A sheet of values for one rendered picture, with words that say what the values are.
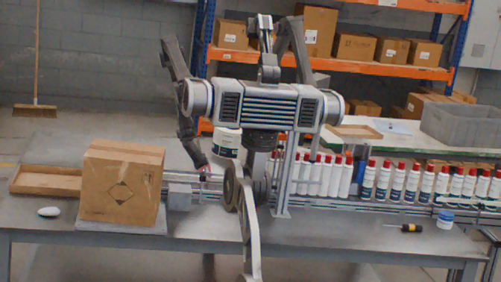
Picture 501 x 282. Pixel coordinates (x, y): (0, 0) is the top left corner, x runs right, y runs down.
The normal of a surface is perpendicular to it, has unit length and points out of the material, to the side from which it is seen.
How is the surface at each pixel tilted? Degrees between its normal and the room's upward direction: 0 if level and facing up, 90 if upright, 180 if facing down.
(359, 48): 90
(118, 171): 90
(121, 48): 90
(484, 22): 90
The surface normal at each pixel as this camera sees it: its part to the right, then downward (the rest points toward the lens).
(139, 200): 0.04, 0.29
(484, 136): 0.30, 0.31
